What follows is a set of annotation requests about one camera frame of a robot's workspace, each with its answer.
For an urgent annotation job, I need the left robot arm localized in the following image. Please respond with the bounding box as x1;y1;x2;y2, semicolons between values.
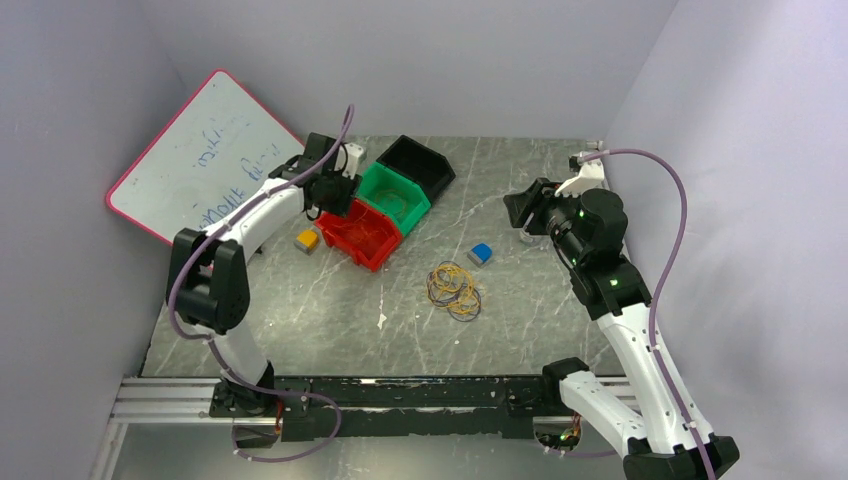
165;133;363;416

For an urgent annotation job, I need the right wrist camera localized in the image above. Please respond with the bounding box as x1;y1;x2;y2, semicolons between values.
555;152;605;198

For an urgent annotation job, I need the orange cable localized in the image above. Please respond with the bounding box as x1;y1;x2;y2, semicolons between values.
341;215;395;260
374;188;412;213

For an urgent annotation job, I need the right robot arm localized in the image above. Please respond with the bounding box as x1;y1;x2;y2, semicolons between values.
503;178;740;479

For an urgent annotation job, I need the black plastic bin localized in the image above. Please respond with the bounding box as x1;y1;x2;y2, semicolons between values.
376;135;456;204

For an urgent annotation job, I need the yellow eraser block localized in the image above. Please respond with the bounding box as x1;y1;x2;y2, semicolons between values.
293;230;321;255

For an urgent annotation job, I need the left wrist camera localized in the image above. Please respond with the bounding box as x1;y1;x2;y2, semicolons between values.
336;143;366;179

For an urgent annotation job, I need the yellow cable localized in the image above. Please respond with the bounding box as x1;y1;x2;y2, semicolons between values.
427;262;484;316

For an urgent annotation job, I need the red plastic bin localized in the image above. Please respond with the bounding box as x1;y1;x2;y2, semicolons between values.
314;199;403;272

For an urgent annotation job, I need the pink framed whiteboard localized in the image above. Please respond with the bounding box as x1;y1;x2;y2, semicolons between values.
105;69;303;243

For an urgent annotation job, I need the green plastic bin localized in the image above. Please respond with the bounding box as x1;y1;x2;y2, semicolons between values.
357;163;431;237

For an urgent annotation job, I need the blue eraser block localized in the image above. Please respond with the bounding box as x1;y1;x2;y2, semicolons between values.
466;243;493;268

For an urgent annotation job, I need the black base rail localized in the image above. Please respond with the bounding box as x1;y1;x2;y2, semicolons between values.
208;375;573;444

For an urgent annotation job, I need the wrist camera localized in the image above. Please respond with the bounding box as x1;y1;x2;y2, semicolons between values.
555;152;605;198
336;143;366;179

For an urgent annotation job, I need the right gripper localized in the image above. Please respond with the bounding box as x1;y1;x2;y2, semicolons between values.
503;177;586;265

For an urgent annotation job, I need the clear plastic cup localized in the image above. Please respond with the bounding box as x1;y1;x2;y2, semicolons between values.
519;226;538;246

